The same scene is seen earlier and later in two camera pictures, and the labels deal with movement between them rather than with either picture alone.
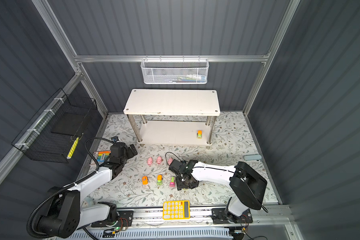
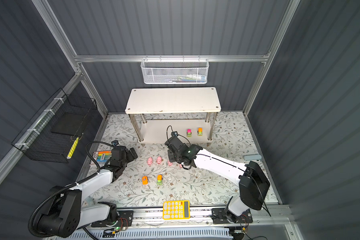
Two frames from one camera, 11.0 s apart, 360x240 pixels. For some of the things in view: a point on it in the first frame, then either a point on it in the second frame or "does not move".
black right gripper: [179, 184] to [170, 156]
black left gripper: [130, 154] does not move
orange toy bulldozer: [145, 180] does not move
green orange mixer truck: [159, 179] does not move
